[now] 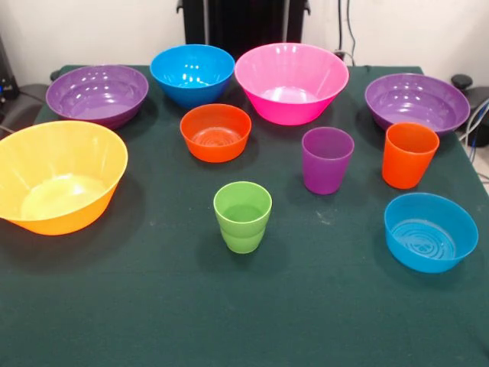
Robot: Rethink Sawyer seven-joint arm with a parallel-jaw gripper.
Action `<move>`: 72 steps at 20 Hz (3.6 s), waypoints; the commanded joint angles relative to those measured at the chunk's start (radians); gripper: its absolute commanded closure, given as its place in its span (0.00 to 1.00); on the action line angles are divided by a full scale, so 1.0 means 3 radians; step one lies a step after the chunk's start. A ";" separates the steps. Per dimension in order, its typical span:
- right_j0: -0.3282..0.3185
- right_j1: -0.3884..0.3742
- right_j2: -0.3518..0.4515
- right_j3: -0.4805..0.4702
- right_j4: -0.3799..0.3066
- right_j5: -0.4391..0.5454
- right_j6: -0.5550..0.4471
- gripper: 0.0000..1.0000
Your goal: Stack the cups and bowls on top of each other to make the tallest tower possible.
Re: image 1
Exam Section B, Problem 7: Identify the green plastic cup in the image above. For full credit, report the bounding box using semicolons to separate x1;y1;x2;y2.
212;180;273;255

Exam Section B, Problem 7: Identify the deep blue plastic bowl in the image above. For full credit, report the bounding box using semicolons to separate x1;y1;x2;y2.
149;44;236;109

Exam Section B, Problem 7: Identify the grey wall cable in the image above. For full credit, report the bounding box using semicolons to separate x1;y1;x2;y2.
345;0;357;60

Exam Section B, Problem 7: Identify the black wall cable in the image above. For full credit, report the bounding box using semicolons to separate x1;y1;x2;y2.
337;0;344;53

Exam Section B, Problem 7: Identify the dark green table cloth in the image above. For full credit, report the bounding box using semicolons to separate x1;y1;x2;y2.
0;64;489;367

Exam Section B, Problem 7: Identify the black round knob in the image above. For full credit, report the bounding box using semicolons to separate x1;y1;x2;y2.
450;74;474;92

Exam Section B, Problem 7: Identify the blue cable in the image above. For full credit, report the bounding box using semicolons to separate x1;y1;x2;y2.
468;97;489;149

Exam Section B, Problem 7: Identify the white cable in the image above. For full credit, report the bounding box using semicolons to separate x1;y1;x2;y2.
458;99;489;143

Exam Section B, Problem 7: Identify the low blue plastic bowl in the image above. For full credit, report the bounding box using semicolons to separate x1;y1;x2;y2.
384;192;479;274

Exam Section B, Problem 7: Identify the pink plastic bowl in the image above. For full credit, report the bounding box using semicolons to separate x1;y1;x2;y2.
234;42;350;126

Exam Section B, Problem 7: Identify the purple plastic bowl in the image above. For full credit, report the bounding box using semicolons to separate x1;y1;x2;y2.
364;73;471;138
45;64;150;130

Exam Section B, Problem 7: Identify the orange plastic cup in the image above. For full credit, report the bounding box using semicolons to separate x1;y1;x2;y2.
381;122;441;190

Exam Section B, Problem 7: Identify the purple plastic cup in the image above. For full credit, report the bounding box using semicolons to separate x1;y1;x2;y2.
301;126;355;196

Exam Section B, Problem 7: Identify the orange plastic bowl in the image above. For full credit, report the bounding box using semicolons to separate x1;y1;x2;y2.
179;103;253;164

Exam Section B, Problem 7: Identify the yellow plastic bowl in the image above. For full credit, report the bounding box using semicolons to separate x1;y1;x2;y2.
0;120;129;236

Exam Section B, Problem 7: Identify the black device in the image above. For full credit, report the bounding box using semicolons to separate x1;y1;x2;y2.
0;34;20;103

